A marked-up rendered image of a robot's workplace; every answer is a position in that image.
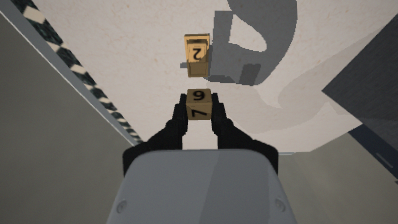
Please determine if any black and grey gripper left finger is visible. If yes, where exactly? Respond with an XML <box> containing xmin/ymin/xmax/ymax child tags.
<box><xmin>123</xmin><ymin>94</ymin><xmax>188</xmax><ymax>177</ymax></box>

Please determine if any tan calendar cube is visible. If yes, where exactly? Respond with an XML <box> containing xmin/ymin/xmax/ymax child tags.
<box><xmin>187</xmin><ymin>39</ymin><xmax>207</xmax><ymax>63</ymax></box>
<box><xmin>186</xmin><ymin>89</ymin><xmax>212</xmax><ymax>120</ymax></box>

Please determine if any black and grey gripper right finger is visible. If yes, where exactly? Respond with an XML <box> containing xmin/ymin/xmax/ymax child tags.
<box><xmin>211</xmin><ymin>93</ymin><xmax>279</xmax><ymax>176</ymax></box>

